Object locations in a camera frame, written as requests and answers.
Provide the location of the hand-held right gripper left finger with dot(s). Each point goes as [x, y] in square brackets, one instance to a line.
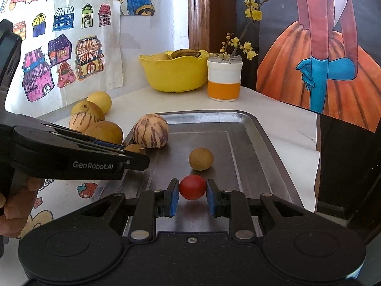
[173, 198]

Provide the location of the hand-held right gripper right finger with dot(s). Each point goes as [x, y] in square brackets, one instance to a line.
[212, 198]

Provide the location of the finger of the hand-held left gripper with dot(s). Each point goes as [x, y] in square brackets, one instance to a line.
[110, 144]
[138, 162]

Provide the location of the small brown fruit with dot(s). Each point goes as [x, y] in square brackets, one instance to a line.
[135, 148]

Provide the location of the yellow-brown round fruit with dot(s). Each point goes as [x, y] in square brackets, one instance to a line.
[86, 108]
[104, 131]

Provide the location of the small red tomato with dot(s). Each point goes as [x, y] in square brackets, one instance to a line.
[192, 187]

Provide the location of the striped pepino melon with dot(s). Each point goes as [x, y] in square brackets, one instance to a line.
[79, 122]
[150, 131]

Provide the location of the bright yellow lemon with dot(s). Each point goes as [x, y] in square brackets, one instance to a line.
[101, 101]

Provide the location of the metal tray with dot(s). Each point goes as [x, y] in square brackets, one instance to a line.
[238, 155]

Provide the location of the person's left hand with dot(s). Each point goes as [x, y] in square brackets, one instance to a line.
[16, 211]

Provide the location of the round brown fruit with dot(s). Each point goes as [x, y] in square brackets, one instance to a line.
[201, 159]

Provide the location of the yellow petal-rim bowl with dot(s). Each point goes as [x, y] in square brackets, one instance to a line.
[172, 74]

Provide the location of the colourful houses drawing sheet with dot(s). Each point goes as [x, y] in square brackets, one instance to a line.
[74, 50]

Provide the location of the white printed table cover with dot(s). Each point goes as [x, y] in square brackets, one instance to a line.
[268, 104]

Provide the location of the brown-spotted banana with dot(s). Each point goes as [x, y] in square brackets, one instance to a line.
[184, 53]

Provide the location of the white and orange cup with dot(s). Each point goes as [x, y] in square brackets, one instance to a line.
[223, 77]

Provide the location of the short yellow blossom twig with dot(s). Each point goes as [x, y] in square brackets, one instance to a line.
[249, 50]

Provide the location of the tall yellow blossom twig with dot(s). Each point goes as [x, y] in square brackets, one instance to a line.
[253, 9]

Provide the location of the orange dress wall poster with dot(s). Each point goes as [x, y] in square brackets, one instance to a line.
[297, 65]

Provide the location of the brown wooden door frame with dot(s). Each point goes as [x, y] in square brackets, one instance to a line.
[208, 12]

